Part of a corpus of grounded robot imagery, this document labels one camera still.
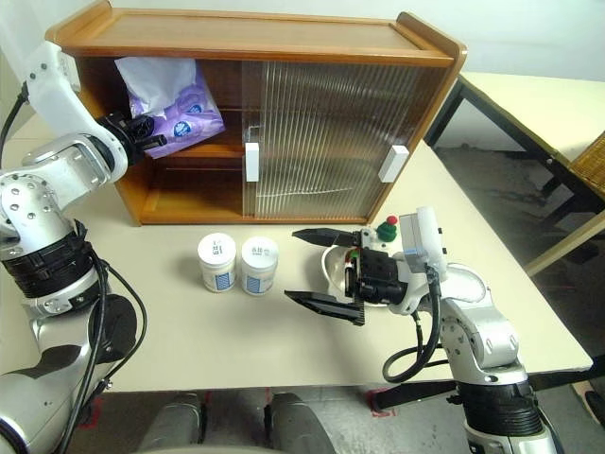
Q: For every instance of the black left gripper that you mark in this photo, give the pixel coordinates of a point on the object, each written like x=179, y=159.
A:
x=127, y=130

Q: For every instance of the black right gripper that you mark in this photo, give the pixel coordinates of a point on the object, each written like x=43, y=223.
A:
x=380, y=279

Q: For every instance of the purple plastic bag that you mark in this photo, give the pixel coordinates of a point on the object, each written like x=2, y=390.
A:
x=189, y=118

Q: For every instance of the white red green plush toy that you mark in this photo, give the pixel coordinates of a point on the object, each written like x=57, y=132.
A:
x=385, y=231

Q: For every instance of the white plastic bottle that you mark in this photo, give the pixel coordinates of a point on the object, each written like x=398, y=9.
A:
x=259, y=272
x=216, y=269

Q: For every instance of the ribbed clear sliding door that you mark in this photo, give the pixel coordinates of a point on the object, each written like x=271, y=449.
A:
x=250, y=94
x=402, y=104

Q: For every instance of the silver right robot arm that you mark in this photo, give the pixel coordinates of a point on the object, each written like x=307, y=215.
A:
x=487, y=331

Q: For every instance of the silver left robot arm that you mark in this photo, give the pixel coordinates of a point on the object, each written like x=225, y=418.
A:
x=57, y=161

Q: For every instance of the wooden cabinet with shelf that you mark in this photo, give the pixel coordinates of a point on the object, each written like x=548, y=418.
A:
x=260, y=35

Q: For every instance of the grey right robot leg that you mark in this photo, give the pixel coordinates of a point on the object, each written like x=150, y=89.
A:
x=302, y=425

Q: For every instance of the grey robot leg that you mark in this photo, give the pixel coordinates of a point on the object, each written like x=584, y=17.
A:
x=302, y=425
x=175, y=425

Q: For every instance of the grey left robot leg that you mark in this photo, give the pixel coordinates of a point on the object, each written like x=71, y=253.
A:
x=175, y=425

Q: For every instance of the wicker chair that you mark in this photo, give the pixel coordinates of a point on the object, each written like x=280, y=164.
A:
x=591, y=165

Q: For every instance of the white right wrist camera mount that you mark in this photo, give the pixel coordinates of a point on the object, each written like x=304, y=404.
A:
x=425, y=236

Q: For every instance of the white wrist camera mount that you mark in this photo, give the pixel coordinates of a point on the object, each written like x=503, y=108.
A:
x=57, y=109
x=425, y=236

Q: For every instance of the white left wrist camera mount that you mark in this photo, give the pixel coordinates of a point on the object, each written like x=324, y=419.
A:
x=57, y=109

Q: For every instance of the beige table with black frame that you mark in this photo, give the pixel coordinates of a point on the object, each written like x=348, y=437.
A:
x=520, y=94

